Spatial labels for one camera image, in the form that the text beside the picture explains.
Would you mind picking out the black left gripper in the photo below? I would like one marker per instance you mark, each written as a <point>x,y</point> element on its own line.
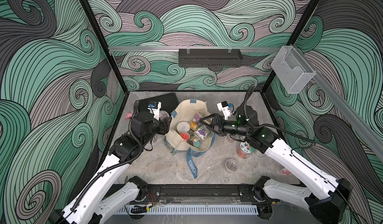
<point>162,126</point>

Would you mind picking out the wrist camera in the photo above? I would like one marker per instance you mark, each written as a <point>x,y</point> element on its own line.
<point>154,107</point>
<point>226,108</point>

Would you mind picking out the white-lid can in bag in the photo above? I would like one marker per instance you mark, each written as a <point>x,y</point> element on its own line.
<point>183,127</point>

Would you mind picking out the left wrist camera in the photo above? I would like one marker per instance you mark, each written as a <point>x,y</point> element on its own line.
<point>154,107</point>

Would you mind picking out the black wall shelf tray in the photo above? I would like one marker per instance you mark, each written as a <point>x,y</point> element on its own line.
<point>214,59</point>

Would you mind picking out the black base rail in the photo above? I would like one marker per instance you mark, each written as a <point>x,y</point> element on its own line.
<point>166,193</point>

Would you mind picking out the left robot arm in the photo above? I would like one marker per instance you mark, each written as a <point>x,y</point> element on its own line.
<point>91,206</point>

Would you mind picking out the clear red-bottom jar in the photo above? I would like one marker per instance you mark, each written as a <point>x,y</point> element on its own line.
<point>163,115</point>

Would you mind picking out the pink toy pig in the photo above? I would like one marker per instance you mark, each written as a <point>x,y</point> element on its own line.
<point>129,115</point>

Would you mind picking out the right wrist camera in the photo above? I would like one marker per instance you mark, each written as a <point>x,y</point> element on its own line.
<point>226,108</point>

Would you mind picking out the black ribbed hard case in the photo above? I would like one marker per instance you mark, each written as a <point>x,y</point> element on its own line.
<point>168,101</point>

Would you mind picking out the white mesh wall basket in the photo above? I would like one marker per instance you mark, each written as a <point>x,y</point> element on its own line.
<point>293,69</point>

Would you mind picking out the clear small seed jar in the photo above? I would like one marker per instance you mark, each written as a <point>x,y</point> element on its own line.
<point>230,165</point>

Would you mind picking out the green lid seed jar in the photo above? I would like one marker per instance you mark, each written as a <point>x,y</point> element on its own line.
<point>244,150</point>

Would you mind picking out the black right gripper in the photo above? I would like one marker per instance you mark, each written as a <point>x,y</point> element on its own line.
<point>218,119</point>

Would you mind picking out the white slotted cable duct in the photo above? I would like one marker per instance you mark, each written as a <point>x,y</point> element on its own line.
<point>204,210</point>

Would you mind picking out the purple flower label jar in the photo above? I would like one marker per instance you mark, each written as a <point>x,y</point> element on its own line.
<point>203,133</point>

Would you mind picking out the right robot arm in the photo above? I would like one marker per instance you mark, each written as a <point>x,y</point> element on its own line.
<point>324,196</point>

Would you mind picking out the cream canvas tote bag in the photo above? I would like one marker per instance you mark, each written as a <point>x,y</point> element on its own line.
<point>191,111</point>

